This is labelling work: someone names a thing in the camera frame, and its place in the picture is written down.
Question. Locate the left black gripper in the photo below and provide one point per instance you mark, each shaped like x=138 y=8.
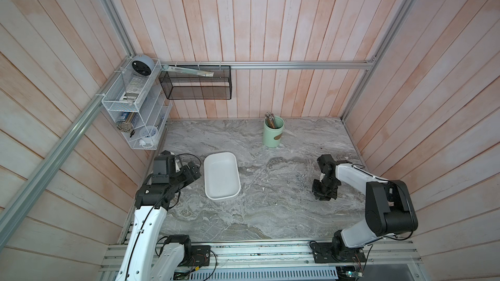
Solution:
x=189 y=177

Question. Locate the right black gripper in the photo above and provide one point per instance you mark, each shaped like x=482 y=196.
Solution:
x=316 y=192

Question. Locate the pile of metal screws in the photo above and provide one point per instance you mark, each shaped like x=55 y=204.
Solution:
x=301 y=180

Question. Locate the white rectangular storage box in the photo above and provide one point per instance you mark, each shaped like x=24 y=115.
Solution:
x=221 y=176

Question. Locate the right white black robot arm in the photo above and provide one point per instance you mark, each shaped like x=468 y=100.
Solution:
x=389 y=210

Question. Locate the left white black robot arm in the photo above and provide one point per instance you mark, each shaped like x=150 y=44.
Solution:
x=152 y=202

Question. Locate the green pen holder cup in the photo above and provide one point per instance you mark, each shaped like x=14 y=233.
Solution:
x=272 y=134

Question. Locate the pens in green cup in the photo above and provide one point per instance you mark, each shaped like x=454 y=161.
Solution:
x=270 y=120

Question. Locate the flat packaged item on basket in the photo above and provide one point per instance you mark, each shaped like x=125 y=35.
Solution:
x=189 y=71

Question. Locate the round grey alarm clock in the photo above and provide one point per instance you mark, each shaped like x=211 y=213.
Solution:
x=143 y=65

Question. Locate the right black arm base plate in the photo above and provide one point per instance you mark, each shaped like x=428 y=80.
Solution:
x=328 y=253

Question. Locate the aluminium front frame rails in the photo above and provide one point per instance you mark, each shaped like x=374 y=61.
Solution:
x=288 y=260

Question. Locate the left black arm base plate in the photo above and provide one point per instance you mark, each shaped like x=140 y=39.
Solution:
x=197 y=256

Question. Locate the white wire wall shelf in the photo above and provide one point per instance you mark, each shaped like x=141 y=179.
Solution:
x=134 y=101

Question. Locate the black wire mesh basket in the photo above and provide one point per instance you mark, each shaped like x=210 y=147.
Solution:
x=192 y=87

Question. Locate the horizontal aluminium wall rail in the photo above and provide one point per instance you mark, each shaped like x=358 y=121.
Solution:
x=279 y=65

